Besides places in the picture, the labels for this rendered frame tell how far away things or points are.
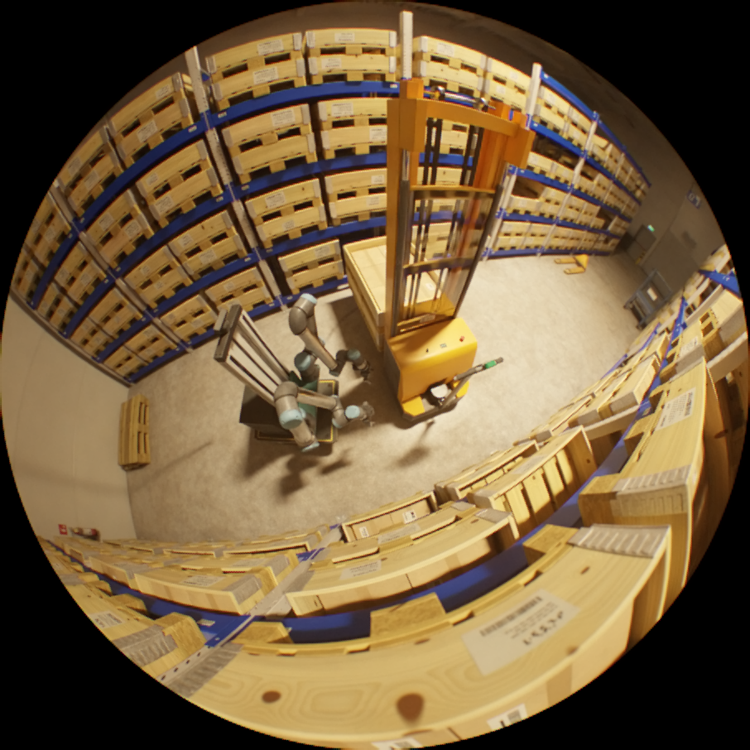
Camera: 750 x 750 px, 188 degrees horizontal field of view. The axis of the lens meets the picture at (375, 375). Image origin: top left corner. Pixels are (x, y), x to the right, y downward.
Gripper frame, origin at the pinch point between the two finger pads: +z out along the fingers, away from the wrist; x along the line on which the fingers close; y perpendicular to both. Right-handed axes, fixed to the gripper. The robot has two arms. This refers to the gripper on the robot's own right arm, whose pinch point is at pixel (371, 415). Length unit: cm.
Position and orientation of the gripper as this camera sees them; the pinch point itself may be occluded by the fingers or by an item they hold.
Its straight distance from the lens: 186.5
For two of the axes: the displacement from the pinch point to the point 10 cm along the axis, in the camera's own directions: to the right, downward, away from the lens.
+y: -9.0, 2.9, 3.3
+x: 1.9, 9.3, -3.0
